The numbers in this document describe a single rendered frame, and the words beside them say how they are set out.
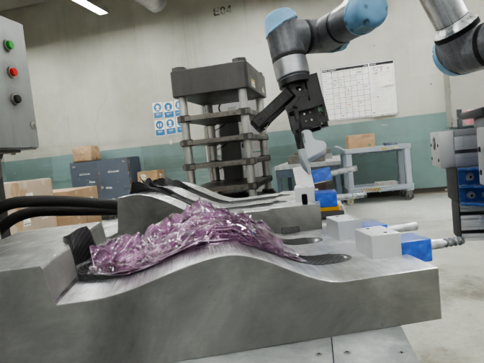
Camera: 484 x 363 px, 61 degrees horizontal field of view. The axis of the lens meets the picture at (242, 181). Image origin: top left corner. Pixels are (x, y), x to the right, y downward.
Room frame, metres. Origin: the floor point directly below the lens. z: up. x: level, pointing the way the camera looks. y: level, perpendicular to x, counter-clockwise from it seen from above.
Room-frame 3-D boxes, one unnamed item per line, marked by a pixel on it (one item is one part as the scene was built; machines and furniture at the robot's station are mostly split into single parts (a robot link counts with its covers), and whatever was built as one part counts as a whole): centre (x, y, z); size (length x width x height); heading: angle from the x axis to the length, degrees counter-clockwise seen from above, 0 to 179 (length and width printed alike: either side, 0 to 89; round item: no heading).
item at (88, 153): (7.80, 2.85, 1.26); 0.42 x 0.33 x 0.29; 76
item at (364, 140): (6.58, -1.93, 0.94); 0.41 x 0.33 x 0.29; 84
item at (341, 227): (0.61, -0.19, 0.86); 0.13 x 0.05 x 0.05; 97
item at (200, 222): (0.52, 0.07, 0.90); 0.26 x 0.18 x 0.08; 97
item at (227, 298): (0.51, 0.07, 0.86); 0.50 x 0.26 x 0.11; 97
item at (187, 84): (5.57, 0.09, 1.03); 1.54 x 0.94 x 2.06; 166
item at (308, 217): (0.88, 0.09, 0.87); 0.50 x 0.26 x 0.14; 80
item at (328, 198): (0.77, -0.16, 0.89); 0.13 x 0.05 x 0.05; 80
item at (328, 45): (0.96, -0.23, 1.24); 0.11 x 0.11 x 0.08; 20
